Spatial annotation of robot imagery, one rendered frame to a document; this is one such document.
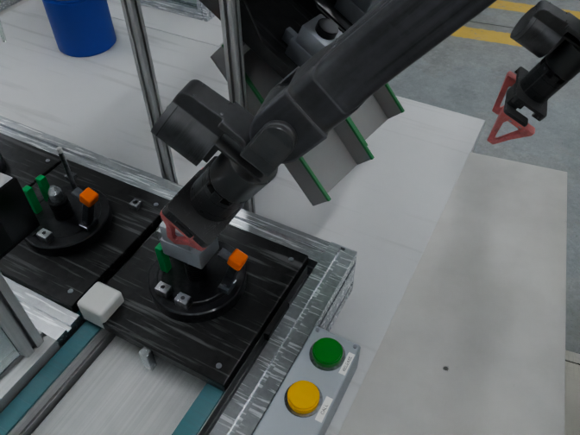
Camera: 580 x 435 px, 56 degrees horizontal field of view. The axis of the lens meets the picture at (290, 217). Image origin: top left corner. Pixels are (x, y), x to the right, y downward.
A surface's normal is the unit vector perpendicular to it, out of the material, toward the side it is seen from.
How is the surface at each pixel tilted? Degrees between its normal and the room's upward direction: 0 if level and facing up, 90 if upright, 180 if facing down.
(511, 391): 0
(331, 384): 0
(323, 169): 45
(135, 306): 0
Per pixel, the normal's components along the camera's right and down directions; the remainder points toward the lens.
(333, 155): 0.55, -0.18
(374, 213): 0.00, -0.69
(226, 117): 0.61, -0.57
